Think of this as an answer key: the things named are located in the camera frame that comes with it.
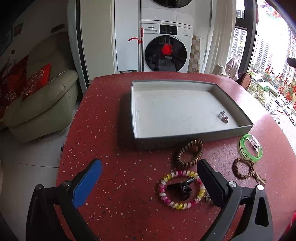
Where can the black hair claw clip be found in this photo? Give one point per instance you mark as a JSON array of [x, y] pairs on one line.
[[182, 190]]

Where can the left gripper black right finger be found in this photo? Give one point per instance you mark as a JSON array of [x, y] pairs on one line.
[[256, 221]]

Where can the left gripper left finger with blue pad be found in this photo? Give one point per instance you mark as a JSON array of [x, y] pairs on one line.
[[43, 222]]

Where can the red embroidered cushion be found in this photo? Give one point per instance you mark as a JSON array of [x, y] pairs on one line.
[[38, 80]]

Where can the brown round chair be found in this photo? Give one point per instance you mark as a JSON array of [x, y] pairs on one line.
[[244, 81]]

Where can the upper white dryer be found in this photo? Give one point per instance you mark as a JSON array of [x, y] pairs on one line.
[[181, 12]]

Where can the grey jewelry tray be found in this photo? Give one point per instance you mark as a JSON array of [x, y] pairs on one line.
[[166, 113]]

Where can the pink heart crystal pendant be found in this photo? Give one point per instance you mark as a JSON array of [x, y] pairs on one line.
[[223, 117]]

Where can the beige leather sofa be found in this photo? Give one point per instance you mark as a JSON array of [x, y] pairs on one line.
[[49, 109]]

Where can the silver star hair clip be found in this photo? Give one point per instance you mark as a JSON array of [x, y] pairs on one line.
[[207, 197]]

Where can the red handled mop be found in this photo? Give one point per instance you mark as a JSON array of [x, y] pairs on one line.
[[140, 41]]

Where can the white tall cabinet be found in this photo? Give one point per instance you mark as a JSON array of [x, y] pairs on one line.
[[110, 31]]

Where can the lower white washing machine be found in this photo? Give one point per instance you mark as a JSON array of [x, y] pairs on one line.
[[166, 46]]

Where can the green translucent bangle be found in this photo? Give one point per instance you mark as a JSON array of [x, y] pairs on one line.
[[250, 148]]

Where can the red blanket on sofa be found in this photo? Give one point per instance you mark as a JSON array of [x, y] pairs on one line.
[[12, 86]]

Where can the checkered cloth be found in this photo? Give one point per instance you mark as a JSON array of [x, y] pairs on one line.
[[194, 61]]

